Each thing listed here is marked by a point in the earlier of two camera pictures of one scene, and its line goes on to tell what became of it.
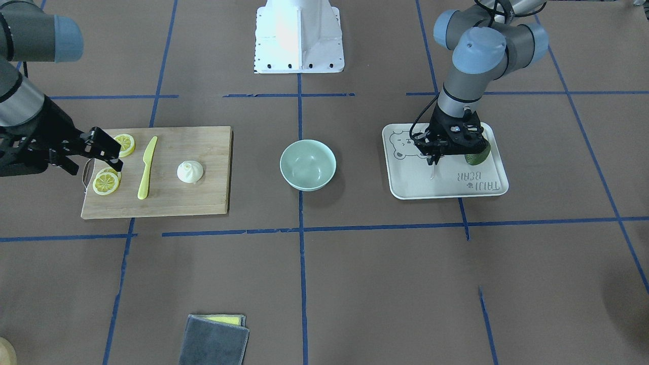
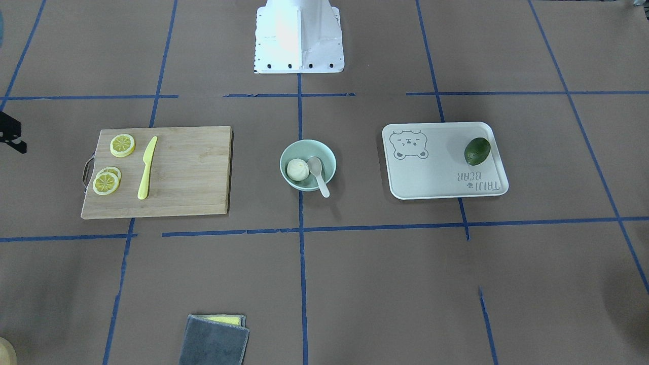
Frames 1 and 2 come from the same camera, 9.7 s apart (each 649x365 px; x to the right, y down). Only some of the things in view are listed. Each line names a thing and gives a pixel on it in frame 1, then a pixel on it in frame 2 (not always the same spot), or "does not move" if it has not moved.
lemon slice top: [128, 144] does not move
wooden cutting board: [167, 195] does not move
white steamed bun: [190, 171] to [297, 170]
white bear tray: [408, 175] does not move
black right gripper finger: [103, 143] to [19, 145]
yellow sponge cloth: [237, 319] does not move
